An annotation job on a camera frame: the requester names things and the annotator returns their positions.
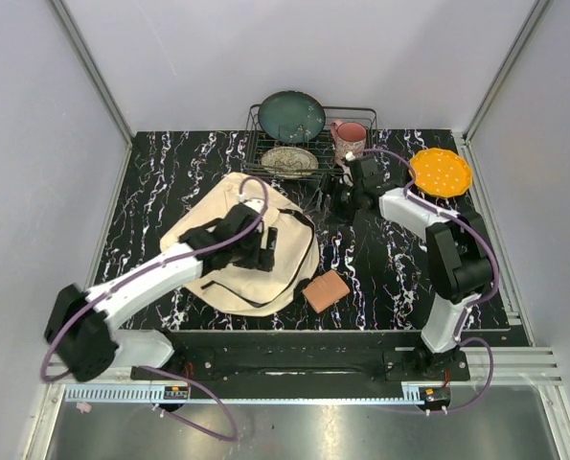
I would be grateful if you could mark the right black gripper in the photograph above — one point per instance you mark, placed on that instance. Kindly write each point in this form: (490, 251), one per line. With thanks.
(329, 187)

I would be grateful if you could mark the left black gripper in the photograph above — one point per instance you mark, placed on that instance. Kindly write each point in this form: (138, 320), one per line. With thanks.
(262, 258)

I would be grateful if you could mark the cream canvas student bag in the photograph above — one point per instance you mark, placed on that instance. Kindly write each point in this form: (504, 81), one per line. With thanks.
(244, 291)

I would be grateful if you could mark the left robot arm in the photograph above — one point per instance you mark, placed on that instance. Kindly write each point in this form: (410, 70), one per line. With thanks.
(84, 329)

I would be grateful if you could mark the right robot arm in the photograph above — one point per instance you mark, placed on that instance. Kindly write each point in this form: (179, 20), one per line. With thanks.
(462, 267)

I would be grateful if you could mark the patterned beige small plate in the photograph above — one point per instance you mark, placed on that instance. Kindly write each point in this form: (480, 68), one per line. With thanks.
(289, 162)

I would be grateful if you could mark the pink patterned mug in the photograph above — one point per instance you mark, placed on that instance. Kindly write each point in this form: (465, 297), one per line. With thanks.
(348, 137)

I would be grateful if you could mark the dark green ceramic plate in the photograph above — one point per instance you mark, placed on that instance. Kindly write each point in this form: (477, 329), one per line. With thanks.
(291, 117)

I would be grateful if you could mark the orange dotted plate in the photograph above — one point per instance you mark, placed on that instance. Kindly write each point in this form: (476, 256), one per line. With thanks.
(441, 173)

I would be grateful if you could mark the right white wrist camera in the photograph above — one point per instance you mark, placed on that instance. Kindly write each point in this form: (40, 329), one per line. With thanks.
(347, 162)

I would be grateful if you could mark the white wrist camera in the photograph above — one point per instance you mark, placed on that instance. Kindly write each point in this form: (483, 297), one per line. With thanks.
(253, 203)
(347, 162)

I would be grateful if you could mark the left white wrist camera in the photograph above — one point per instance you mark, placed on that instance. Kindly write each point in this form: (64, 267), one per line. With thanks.
(253, 203)

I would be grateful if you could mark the black wire dish rack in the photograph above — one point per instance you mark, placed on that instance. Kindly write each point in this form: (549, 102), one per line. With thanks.
(322, 146)

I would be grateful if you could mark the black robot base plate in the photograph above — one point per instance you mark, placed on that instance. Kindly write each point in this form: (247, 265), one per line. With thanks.
(304, 364)

